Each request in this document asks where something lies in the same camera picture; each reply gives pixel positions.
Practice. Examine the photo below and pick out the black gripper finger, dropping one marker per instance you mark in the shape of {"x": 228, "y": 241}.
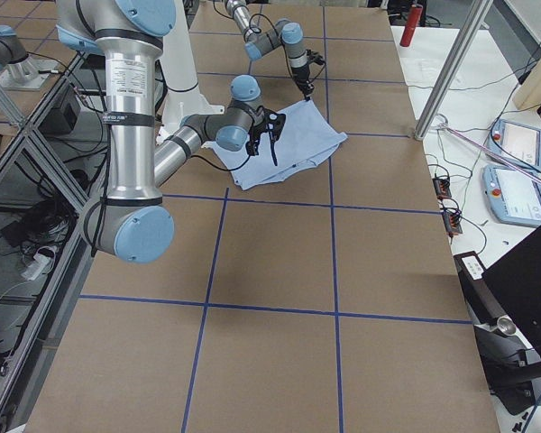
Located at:
{"x": 307, "y": 90}
{"x": 272, "y": 149}

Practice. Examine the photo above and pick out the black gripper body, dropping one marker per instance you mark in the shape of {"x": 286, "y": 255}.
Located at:
{"x": 268, "y": 134}
{"x": 300, "y": 75}

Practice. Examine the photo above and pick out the light blue t-shirt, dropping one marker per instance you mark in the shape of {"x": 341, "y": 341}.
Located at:
{"x": 306, "y": 141}

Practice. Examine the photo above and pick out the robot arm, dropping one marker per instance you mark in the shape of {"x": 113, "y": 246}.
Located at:
{"x": 284, "y": 34}
{"x": 127, "y": 219}

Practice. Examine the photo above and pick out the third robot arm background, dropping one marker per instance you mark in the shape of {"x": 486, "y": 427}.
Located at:
{"x": 19, "y": 70}

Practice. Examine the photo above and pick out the red cylinder bottle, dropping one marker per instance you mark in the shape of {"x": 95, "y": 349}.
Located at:
{"x": 412, "y": 22}

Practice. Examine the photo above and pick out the orange terminal board far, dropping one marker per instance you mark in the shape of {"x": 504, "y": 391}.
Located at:
{"x": 442, "y": 187}

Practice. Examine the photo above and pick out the orange terminal board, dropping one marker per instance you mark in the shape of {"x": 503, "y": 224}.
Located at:
{"x": 452, "y": 218}
{"x": 442, "y": 187}

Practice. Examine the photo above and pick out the orange terminal board near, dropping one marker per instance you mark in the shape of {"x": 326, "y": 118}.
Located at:
{"x": 452, "y": 218}

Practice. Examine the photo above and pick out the far teach pendant tablet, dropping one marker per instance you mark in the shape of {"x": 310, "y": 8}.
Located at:
{"x": 518, "y": 143}

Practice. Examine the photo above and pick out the teach pendant tablet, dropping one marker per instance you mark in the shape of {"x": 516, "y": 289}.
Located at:
{"x": 518, "y": 143}
{"x": 514, "y": 198}

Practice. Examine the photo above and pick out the near teach pendant tablet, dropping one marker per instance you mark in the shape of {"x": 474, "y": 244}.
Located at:
{"x": 514, "y": 198}

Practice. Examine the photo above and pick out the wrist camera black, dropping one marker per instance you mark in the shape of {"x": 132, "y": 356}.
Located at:
{"x": 314, "y": 57}
{"x": 273, "y": 123}

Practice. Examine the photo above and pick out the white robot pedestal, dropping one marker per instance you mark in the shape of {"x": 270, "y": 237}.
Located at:
{"x": 184, "y": 97}

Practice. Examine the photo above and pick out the aluminium frame post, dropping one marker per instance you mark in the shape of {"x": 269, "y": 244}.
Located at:
{"x": 453, "y": 61}

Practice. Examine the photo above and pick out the aluminium frame rack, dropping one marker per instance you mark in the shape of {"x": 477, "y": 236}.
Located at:
{"x": 51, "y": 142}

